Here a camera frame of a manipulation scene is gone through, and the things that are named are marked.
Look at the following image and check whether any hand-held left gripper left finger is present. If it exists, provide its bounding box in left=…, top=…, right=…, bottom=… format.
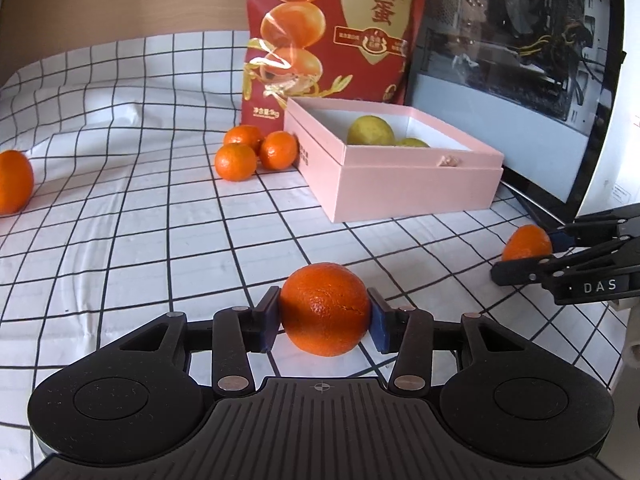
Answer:
left=107, top=286, right=281, bottom=396

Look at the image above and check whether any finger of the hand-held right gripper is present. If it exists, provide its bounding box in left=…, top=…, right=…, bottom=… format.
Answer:
left=491, top=236, right=640, bottom=287
left=549, top=205, right=640, bottom=254

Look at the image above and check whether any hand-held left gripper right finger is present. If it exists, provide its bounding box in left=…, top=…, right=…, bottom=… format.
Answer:
left=367, top=287, right=543, bottom=397

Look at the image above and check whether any small orange mandarin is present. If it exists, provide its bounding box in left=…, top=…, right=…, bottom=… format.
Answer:
left=501, top=225, right=554, bottom=262
left=259, top=131, right=299, bottom=171
left=214, top=143, right=258, bottom=182
left=279, top=261, right=373, bottom=358
left=223, top=125, right=265, bottom=153

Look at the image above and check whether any pink cardboard box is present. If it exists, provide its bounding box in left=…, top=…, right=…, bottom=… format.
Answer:
left=283, top=97, right=505, bottom=223

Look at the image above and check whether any large orange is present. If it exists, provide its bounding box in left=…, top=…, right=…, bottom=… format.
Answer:
left=0, top=150, right=35, bottom=215

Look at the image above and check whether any person's right forearm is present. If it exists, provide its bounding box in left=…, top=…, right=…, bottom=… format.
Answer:
left=622, top=337, right=640, bottom=391

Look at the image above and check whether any glass-sided computer case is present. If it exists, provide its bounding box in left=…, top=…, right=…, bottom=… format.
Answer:
left=402, top=0, right=640, bottom=226

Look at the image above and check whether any white black-grid tablecloth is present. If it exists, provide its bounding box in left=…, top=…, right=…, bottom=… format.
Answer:
left=0, top=30, right=632, bottom=480

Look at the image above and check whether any red snack bag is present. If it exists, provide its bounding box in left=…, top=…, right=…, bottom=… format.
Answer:
left=240, top=0, right=433, bottom=128

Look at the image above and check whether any yellow cable bundle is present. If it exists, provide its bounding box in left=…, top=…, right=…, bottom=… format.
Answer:
left=519, top=20, right=588, bottom=63

